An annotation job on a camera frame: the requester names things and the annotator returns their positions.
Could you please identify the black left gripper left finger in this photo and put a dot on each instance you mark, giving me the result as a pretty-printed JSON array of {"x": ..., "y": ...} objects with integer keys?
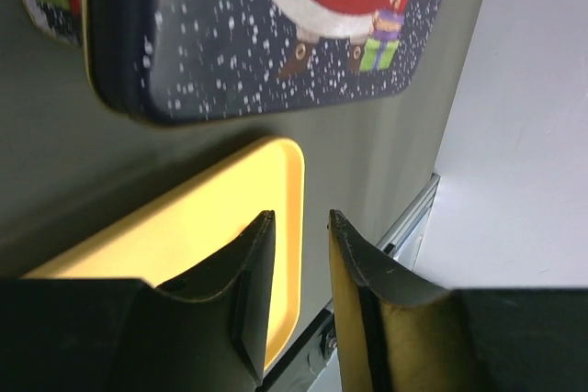
[{"x": 203, "y": 330}]

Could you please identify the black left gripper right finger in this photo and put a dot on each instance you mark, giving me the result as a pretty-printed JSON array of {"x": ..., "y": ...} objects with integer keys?
[{"x": 397, "y": 331}]

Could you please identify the gold tin lid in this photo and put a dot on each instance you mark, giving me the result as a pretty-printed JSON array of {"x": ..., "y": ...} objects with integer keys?
[{"x": 177, "y": 62}]

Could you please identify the yellow serving tray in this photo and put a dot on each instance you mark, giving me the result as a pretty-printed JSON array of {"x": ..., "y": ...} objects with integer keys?
[{"x": 192, "y": 221}]

